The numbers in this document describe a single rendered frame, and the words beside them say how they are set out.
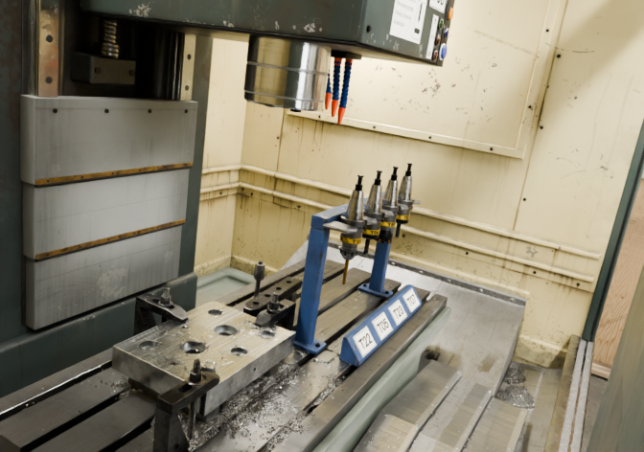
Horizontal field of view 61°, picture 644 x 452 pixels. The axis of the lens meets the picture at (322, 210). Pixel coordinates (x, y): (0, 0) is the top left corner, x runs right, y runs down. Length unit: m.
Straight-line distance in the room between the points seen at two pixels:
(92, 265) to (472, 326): 1.21
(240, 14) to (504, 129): 1.17
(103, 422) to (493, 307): 1.36
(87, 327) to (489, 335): 1.23
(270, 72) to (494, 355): 1.22
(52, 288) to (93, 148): 0.33
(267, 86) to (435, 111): 1.08
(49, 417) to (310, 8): 0.83
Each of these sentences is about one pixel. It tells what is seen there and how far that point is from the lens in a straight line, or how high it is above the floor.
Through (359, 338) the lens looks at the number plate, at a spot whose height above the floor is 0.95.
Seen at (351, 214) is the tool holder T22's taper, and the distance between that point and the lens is 1.25.
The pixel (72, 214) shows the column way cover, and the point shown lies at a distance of 1.34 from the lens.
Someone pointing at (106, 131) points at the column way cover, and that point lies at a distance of 1.35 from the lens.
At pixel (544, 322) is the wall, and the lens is 2.07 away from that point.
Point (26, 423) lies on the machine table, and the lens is 1.11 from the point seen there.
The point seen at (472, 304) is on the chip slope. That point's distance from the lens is 2.02.
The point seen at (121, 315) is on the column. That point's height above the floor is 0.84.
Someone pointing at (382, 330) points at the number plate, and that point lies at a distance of 1.43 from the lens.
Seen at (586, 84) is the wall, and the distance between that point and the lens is 1.93.
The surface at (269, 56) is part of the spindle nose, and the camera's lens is 1.02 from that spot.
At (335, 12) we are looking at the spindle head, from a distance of 0.91.
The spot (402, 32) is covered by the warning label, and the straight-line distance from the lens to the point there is 1.04.
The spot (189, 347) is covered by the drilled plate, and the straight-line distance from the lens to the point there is 1.15.
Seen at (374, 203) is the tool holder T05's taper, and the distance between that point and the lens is 1.34.
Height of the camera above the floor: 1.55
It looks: 14 degrees down
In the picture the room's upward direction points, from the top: 8 degrees clockwise
